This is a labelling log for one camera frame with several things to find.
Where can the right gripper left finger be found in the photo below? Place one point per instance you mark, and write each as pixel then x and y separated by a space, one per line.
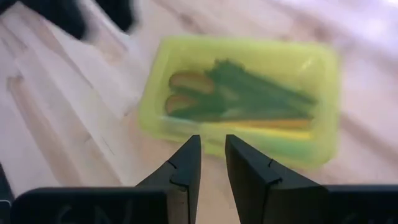
pixel 183 186

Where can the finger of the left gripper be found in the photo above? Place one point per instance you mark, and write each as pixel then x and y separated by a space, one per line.
pixel 59 15
pixel 116 14

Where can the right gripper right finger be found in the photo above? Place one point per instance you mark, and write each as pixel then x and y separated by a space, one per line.
pixel 264 193

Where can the yellow highlighter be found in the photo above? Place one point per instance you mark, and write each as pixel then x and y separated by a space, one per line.
pixel 286 134

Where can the orange pencil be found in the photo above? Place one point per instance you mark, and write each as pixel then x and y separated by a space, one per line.
pixel 280 124

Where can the yellow-green translucent supply box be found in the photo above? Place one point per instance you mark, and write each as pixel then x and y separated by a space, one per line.
pixel 264 53

